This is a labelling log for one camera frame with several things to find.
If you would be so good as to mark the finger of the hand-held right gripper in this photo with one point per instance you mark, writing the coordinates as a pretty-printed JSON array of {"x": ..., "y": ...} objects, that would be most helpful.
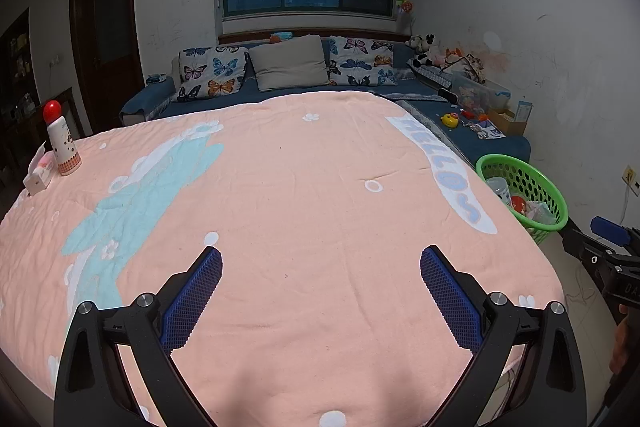
[
  {"x": 610, "y": 231},
  {"x": 580, "y": 244}
]

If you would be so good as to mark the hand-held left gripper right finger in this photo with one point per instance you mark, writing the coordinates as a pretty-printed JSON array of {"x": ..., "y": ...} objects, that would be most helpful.
[{"x": 452, "y": 302}]

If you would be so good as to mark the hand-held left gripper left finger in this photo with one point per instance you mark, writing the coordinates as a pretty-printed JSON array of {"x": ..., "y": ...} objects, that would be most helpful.
[{"x": 192, "y": 297}]

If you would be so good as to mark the clear plastic bag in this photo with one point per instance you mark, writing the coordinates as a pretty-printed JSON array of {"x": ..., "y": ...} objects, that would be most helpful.
[{"x": 540, "y": 213}]

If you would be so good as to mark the red paper cup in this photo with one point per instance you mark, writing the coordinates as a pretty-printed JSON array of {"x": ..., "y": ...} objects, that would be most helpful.
[{"x": 517, "y": 204}]

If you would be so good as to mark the green plastic mesh basket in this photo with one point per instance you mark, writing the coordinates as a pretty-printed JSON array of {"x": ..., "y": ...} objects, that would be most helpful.
[{"x": 535, "y": 174}]

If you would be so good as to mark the clear cup with red print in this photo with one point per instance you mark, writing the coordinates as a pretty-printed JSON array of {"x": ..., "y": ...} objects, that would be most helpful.
[{"x": 497, "y": 192}]

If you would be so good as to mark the person's right hand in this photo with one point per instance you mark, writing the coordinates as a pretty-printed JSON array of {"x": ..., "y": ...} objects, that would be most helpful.
[{"x": 624, "y": 342}]

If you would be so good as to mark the blue sofa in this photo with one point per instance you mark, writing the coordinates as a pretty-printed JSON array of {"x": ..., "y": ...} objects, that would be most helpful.
[{"x": 500, "y": 142}]

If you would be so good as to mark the pink printed blanket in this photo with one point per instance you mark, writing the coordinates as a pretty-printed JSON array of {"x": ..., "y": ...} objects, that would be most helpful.
[{"x": 300, "y": 207}]

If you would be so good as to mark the printed booklet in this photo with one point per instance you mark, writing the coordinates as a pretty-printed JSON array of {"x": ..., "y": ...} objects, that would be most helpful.
[{"x": 492, "y": 132}]

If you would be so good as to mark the cardboard box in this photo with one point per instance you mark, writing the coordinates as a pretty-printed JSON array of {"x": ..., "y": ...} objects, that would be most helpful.
[{"x": 505, "y": 122}]

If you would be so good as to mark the blue white paper box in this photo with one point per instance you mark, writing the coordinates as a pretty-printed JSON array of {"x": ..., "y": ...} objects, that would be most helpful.
[{"x": 523, "y": 111}]

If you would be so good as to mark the small orange toy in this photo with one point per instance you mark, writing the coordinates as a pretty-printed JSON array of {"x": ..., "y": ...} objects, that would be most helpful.
[{"x": 470, "y": 113}]

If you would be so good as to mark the yellow round toy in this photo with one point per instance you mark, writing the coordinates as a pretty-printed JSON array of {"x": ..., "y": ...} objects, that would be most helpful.
[{"x": 450, "y": 121}]

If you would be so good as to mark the clear plastic storage box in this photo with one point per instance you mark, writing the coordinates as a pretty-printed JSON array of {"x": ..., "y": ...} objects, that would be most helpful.
[{"x": 480, "y": 94}]

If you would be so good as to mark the small white pink box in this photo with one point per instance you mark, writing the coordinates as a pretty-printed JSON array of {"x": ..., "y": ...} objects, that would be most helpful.
[{"x": 39, "y": 177}]

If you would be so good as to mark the white bottle with red cap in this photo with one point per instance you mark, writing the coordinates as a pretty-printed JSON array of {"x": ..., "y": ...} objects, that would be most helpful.
[{"x": 65, "y": 147}]

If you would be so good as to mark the teal patterned cloth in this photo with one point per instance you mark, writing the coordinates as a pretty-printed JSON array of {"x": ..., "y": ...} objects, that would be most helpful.
[{"x": 156, "y": 78}]

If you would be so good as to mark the butterfly print cushion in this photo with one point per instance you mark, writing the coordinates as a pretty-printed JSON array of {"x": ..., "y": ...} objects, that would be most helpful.
[
  {"x": 210, "y": 74},
  {"x": 362, "y": 62}
]

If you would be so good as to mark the wooden chair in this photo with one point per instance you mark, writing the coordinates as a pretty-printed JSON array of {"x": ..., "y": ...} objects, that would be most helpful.
[{"x": 75, "y": 107}]

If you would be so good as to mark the white toy keyboard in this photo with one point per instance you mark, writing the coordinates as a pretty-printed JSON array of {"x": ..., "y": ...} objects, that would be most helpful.
[{"x": 430, "y": 74}]

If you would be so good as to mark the pink plush toy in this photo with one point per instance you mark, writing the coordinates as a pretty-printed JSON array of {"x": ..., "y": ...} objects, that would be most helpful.
[{"x": 440, "y": 58}]

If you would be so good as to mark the grey cushion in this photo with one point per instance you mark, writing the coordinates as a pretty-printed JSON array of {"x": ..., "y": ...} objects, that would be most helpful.
[{"x": 287, "y": 62}]

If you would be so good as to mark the black white cow plush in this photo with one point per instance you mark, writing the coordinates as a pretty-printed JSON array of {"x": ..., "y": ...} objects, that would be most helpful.
[{"x": 422, "y": 44}]

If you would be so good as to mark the teal plastic toy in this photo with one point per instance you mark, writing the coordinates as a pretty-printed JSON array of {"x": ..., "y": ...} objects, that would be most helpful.
[{"x": 282, "y": 36}]

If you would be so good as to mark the dark wooden door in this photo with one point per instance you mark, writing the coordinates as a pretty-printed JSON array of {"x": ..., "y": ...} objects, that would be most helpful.
[{"x": 105, "y": 32}]

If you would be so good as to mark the dark display cabinet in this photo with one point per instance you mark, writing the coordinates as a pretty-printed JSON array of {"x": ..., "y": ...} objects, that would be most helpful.
[{"x": 17, "y": 72}]

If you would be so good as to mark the colourful toy pinwheel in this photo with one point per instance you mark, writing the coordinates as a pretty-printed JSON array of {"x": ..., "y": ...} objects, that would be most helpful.
[{"x": 404, "y": 4}]

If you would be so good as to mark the wall socket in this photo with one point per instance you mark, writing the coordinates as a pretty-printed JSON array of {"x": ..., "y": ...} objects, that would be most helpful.
[{"x": 632, "y": 179}]

